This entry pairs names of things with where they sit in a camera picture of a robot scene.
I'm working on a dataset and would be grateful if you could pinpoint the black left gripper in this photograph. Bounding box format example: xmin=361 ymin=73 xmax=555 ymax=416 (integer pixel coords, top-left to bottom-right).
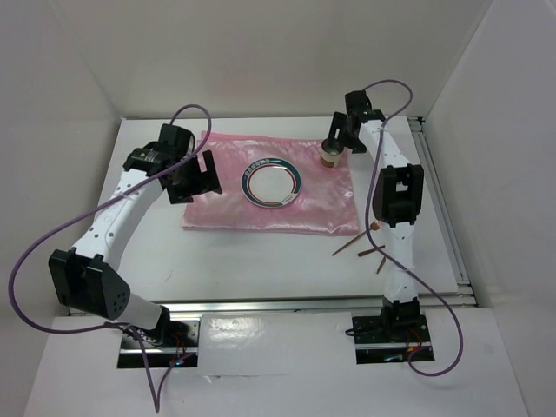
xmin=166 ymin=149 xmax=222 ymax=204

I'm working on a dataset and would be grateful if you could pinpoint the metal cup brown sleeve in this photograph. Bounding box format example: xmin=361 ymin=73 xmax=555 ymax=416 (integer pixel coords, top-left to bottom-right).
xmin=319 ymin=139 xmax=343 ymax=169

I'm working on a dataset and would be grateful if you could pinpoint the pink rose satin placemat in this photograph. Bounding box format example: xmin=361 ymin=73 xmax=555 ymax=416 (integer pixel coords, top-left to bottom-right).
xmin=182 ymin=133 xmax=359 ymax=235

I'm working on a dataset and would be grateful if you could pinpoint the white plate green red rim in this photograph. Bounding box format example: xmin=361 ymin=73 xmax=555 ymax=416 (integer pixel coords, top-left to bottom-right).
xmin=241 ymin=158 xmax=302 ymax=209

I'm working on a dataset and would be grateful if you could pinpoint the copper knife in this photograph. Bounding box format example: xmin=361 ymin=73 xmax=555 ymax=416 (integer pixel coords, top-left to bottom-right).
xmin=375 ymin=256 xmax=387 ymax=275

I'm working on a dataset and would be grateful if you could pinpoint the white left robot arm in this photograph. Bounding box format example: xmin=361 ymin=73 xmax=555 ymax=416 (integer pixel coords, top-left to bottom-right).
xmin=48 ymin=123 xmax=222 ymax=347

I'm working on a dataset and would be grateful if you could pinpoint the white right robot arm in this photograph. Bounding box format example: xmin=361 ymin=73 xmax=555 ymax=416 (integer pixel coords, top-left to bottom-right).
xmin=320 ymin=90 xmax=424 ymax=341

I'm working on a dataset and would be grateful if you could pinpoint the aluminium side rail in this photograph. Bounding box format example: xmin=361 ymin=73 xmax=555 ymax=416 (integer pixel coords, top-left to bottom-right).
xmin=407 ymin=117 xmax=477 ymax=306

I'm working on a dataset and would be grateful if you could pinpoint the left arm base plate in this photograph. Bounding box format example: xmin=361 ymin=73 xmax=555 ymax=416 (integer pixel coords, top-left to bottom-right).
xmin=116 ymin=318 xmax=201 ymax=369

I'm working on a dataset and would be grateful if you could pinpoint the aluminium front rail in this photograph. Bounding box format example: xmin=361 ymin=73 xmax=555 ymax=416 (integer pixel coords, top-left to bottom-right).
xmin=68 ymin=295 xmax=479 ymax=318

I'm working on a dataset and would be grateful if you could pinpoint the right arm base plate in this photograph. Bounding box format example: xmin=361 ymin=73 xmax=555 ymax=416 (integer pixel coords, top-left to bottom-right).
xmin=345 ymin=314 xmax=434 ymax=365

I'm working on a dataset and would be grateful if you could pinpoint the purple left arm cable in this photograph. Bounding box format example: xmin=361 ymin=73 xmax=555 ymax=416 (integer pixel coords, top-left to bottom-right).
xmin=7 ymin=103 xmax=214 ymax=413

